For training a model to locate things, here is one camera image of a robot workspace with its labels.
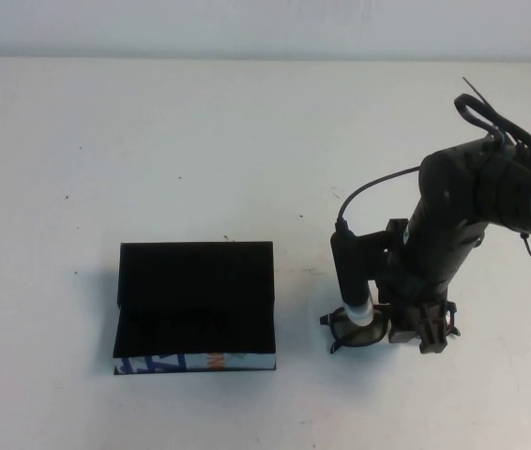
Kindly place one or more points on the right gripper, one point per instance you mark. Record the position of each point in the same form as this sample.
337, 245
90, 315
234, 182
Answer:
434, 253

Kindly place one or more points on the dark-framed glasses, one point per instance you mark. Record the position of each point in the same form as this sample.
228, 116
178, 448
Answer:
336, 335

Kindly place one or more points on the black glasses case printed side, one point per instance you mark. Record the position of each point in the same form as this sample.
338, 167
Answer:
190, 281

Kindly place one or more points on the long black zip tie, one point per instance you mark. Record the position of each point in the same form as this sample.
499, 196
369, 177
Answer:
479, 98

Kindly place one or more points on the right wrist camera black silver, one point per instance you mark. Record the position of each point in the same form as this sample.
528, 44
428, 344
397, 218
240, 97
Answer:
347, 272

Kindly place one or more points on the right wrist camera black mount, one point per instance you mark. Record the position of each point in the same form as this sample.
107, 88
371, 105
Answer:
380, 239

